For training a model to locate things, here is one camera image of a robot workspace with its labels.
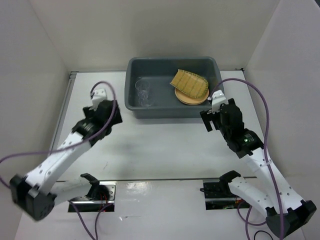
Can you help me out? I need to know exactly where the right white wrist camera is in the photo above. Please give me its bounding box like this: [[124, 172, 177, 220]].
[[207, 90, 228, 114]]

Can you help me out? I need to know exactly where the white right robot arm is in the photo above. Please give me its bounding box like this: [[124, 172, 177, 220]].
[[200, 97, 317, 238]]

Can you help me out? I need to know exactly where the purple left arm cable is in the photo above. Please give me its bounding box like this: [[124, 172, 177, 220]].
[[0, 81, 121, 240]]

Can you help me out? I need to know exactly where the woven bamboo tray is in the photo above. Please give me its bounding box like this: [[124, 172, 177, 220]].
[[170, 69, 209, 99]]

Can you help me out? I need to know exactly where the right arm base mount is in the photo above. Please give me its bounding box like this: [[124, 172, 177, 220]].
[[199, 179, 243, 210]]

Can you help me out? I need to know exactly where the clear glass cup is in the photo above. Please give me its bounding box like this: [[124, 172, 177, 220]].
[[135, 79, 154, 107]]

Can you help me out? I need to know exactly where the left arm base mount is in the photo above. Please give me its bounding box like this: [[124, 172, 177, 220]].
[[71, 181, 117, 213]]

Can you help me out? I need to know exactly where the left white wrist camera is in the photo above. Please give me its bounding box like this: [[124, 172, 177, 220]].
[[91, 88, 108, 110]]

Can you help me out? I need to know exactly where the yellow plate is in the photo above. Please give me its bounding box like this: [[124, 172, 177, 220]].
[[174, 89, 210, 106]]

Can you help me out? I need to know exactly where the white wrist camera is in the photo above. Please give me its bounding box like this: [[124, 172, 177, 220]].
[[91, 88, 108, 110], [207, 90, 228, 114]]

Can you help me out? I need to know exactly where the black cable loop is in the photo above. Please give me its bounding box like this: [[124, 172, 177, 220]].
[[254, 230, 275, 240]]

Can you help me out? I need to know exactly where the grey plastic bin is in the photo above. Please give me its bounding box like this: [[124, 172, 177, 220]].
[[124, 56, 224, 119]]

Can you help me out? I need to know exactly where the aluminium table edge rail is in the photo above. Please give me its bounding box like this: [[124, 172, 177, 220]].
[[50, 71, 78, 150]]

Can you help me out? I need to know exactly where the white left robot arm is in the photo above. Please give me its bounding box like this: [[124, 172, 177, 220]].
[[9, 100, 122, 221]]

